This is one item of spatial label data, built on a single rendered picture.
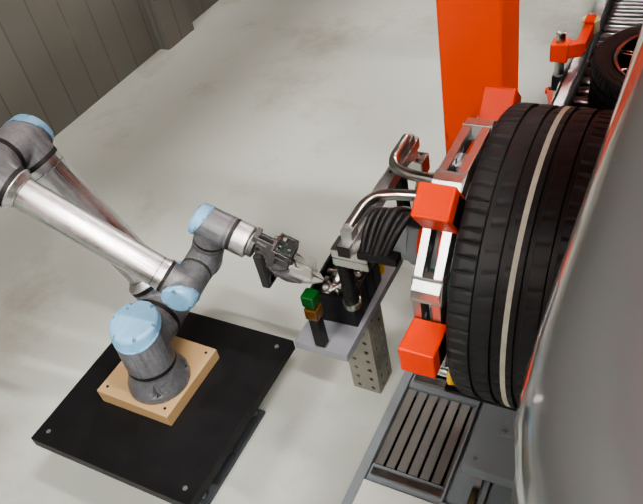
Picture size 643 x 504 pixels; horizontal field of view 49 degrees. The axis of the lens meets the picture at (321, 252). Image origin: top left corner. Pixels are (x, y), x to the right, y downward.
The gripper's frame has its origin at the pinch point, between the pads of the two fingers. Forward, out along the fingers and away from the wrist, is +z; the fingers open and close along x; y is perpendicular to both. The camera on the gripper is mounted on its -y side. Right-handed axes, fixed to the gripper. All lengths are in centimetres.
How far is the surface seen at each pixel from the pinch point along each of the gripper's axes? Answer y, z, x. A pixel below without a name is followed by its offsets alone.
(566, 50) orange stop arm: 0, 47, 164
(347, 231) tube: 36.2, 2.8, -13.1
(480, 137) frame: 57, 19, 8
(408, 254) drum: 26.3, 17.3, -2.3
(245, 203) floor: -101, -53, 102
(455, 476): -33, 58, -16
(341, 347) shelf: -20.0, 13.4, -2.4
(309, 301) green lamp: -3.9, 0.3, -4.5
